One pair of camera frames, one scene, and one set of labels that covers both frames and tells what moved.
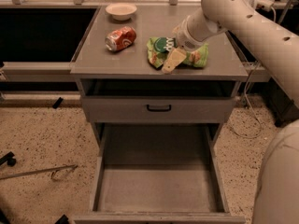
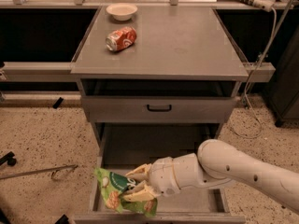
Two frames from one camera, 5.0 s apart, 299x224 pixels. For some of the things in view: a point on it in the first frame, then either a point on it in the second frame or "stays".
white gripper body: [186, 38] -> [163, 175]
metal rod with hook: [54, 170] stays
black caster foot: [8, 159] stays
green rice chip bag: [159, 49] -> [112, 187]
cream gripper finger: [175, 60] -> [140, 193]
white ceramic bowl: [121, 11] stays
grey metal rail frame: [38, 72] stays
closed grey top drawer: [158, 109] stays
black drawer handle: [159, 109] stays
